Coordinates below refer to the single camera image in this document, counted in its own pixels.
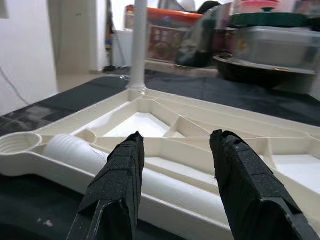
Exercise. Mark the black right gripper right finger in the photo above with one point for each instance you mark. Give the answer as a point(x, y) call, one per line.
point(250, 195)

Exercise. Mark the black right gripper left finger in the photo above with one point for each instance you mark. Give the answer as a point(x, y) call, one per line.
point(112, 190)

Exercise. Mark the white plastic table leg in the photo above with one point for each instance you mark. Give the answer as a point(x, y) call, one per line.
point(75, 152)
point(138, 50)

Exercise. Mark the white plastic table top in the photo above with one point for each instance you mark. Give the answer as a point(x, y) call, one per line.
point(140, 122)

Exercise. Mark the black tablecloth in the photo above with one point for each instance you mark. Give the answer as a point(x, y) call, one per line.
point(225, 95)

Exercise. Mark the black floor mop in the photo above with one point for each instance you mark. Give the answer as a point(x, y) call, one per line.
point(110, 68)

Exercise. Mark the black wok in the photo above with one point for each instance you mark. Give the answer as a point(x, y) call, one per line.
point(237, 72)

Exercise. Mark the beige bench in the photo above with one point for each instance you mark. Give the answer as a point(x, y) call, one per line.
point(175, 68)

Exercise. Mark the white appliance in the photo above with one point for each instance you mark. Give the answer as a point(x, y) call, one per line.
point(125, 47)

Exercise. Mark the clear plastic container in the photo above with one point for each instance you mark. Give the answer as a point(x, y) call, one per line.
point(275, 47)

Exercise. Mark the orange-lidded storage box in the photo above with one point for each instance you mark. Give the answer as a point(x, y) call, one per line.
point(162, 42)

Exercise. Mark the green round pot lid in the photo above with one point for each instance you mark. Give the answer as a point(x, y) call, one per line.
point(270, 18)

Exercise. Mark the pink box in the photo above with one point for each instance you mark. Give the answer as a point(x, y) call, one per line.
point(260, 3)

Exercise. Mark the black rounded bag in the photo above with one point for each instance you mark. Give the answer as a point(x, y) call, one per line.
point(210, 6)

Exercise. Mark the dark framed panel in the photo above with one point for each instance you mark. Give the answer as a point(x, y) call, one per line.
point(307, 6)

